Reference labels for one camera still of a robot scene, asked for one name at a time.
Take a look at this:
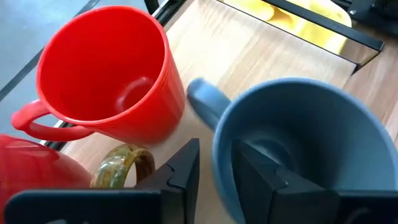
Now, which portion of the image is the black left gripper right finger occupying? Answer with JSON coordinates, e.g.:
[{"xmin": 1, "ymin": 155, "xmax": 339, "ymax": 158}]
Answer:
[{"xmin": 231, "ymin": 138, "xmax": 398, "ymax": 224}]

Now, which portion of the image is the yellow cloth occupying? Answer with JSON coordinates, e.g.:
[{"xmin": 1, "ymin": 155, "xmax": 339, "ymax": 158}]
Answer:
[{"xmin": 222, "ymin": 0, "xmax": 353, "ymax": 56}]

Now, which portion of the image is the green brown ceramic mug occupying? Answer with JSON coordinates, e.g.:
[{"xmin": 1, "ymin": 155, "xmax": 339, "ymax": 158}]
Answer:
[{"xmin": 90, "ymin": 143, "xmax": 156, "ymax": 190}]

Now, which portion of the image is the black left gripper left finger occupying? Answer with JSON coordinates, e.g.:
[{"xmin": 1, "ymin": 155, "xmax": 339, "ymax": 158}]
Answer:
[{"xmin": 3, "ymin": 138, "xmax": 201, "ymax": 224}]

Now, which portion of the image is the blue grey mug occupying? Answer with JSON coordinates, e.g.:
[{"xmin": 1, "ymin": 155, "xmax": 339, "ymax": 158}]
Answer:
[{"xmin": 186, "ymin": 77, "xmax": 398, "ymax": 224}]

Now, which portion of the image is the black metal table frame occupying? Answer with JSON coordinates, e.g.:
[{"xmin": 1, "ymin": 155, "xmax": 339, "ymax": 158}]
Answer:
[{"xmin": 143, "ymin": 0, "xmax": 398, "ymax": 38}]

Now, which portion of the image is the small red mug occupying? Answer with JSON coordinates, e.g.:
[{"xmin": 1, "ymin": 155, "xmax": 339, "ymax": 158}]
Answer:
[{"xmin": 0, "ymin": 133, "xmax": 93, "ymax": 218}]

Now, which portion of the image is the large red mug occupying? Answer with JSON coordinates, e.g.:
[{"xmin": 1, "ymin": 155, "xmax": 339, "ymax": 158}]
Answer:
[{"xmin": 11, "ymin": 5, "xmax": 187, "ymax": 146}]

